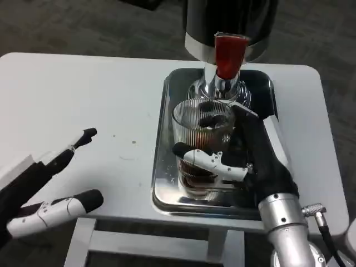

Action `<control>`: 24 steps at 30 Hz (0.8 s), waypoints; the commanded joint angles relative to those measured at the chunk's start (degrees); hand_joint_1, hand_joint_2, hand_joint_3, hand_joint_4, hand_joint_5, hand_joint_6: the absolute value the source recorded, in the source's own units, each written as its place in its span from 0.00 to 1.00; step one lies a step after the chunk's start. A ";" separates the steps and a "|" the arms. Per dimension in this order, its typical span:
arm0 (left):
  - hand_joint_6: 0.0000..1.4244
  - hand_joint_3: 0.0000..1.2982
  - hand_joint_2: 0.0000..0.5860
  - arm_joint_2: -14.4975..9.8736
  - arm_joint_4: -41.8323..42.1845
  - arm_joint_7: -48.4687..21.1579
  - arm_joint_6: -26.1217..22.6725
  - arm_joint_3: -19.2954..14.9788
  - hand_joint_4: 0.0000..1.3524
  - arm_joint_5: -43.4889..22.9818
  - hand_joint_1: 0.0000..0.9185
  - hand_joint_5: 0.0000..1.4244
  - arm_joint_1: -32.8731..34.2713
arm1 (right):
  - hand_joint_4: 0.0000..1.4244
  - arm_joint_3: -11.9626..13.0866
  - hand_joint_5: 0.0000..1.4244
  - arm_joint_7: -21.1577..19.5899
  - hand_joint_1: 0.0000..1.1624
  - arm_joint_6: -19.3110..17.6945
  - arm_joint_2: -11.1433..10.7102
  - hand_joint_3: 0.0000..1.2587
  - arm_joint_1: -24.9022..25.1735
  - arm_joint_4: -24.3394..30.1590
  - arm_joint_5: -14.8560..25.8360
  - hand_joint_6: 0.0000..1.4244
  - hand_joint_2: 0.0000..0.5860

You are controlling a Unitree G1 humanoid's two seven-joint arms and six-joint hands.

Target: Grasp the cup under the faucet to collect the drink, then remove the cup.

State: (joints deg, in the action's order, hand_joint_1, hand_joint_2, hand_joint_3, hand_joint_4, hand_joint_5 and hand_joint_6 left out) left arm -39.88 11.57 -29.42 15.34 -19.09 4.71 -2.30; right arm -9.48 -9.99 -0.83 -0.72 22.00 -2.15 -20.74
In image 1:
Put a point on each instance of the white table frame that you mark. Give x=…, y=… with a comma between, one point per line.
x=111, y=244

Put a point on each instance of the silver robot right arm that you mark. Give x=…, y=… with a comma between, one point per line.
x=286, y=222

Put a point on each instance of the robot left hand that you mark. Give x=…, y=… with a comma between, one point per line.
x=27, y=178

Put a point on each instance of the clear ribbed glass cup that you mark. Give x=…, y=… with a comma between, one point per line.
x=200, y=130

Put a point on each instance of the black and chrome drink dispenser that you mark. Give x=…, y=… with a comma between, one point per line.
x=231, y=19

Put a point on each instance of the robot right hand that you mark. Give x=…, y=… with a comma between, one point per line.
x=264, y=161

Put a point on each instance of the steel drip tray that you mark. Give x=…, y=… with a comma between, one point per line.
x=164, y=172

